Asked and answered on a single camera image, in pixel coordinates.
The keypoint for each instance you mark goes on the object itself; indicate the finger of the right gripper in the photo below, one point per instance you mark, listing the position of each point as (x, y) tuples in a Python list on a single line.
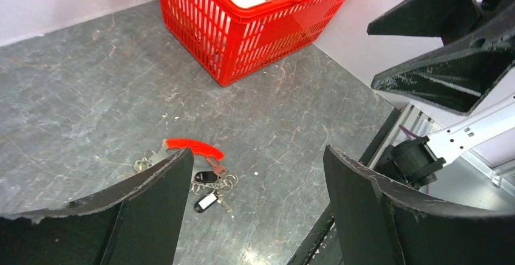
[(448, 19), (458, 76)]

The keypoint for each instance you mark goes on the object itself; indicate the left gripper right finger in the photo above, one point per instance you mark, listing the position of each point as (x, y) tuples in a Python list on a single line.
[(428, 230)]

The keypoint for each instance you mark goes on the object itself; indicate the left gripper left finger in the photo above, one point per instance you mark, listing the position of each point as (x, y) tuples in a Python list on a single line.
[(136, 221)]

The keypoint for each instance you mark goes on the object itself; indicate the black key tag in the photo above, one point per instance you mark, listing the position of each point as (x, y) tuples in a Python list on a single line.
[(207, 201)]

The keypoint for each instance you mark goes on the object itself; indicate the keyring bunch with tags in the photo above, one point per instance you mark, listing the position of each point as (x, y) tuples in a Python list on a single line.
[(208, 175)]

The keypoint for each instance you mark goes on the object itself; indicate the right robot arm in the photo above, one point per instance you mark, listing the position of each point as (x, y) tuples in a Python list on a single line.
[(415, 162)]

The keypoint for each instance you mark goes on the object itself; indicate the red plastic basket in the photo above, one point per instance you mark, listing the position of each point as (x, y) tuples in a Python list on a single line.
[(231, 42)]

